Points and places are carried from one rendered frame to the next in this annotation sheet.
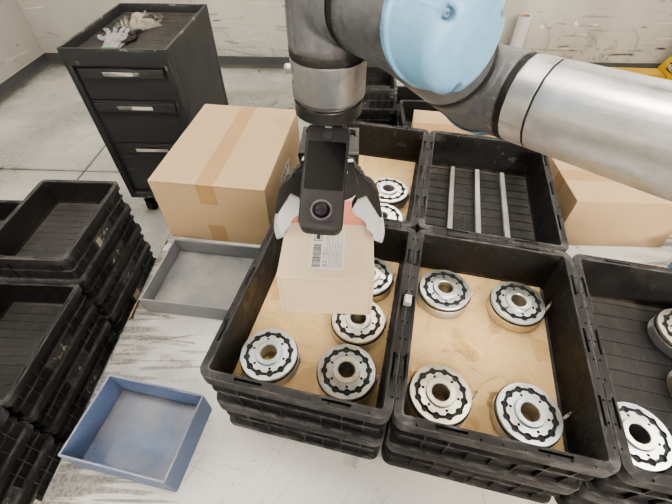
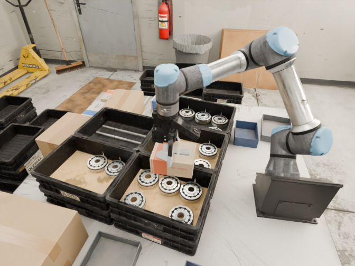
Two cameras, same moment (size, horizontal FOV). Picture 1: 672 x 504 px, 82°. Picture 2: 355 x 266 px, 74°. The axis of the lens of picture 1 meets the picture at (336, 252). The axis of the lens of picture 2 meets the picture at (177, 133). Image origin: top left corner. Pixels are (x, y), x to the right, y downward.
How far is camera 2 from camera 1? 0.76 m
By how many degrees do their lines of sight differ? 59
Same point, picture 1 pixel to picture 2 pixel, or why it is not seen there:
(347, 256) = (185, 147)
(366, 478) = (215, 206)
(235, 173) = (50, 227)
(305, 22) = (176, 93)
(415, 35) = (209, 77)
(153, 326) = not seen: outside the picture
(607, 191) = (129, 104)
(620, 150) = (214, 77)
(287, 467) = (212, 233)
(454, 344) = not seen: hidden behind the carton
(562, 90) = not seen: hidden behind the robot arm
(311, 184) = (189, 129)
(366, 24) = (198, 82)
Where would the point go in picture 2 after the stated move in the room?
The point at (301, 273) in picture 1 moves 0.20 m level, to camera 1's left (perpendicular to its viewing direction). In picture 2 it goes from (192, 158) to (187, 205)
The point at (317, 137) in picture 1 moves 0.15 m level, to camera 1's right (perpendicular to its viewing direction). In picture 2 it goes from (176, 120) to (181, 98)
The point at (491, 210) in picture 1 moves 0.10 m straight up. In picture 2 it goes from (122, 135) to (119, 122)
